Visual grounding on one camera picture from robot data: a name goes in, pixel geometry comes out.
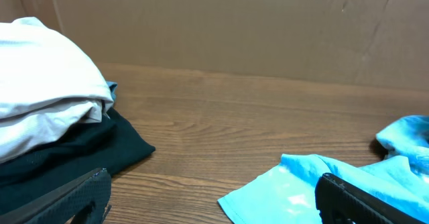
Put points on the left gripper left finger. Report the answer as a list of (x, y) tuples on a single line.
[(84, 200)]

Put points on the blue folded garment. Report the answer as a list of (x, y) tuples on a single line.
[(112, 86)]

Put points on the black folded garment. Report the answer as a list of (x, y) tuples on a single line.
[(112, 144)]

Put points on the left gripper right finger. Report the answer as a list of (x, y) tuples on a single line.
[(340, 202)]

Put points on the light blue printed t-shirt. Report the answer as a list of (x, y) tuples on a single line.
[(286, 193)]

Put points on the beige folded garment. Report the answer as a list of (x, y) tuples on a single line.
[(48, 84)]

